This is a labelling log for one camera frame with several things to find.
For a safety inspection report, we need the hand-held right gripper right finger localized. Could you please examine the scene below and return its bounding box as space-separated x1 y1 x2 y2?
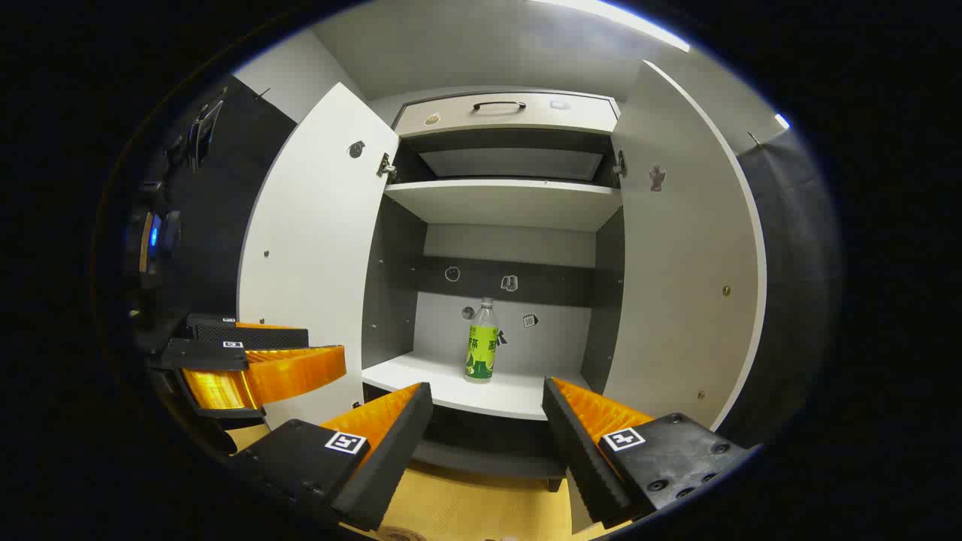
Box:
543 376 760 530

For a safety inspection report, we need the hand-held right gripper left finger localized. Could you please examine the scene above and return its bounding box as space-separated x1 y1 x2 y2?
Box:
229 382 434 532

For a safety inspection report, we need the white cabinet door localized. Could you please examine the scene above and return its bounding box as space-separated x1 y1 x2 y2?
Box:
601 60 767 433
237 83 399 429

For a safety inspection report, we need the white and grey cabinet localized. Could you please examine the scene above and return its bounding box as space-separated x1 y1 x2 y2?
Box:
361 85 626 493

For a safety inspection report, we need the green label plastic bottle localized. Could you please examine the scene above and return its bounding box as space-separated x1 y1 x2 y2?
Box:
464 297 499 384

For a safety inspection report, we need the white cabinet shelf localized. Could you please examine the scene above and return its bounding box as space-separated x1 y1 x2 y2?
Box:
361 352 594 422
383 179 623 232

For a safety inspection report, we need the white drawer front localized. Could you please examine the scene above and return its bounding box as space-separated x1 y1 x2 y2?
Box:
392 92 621 138

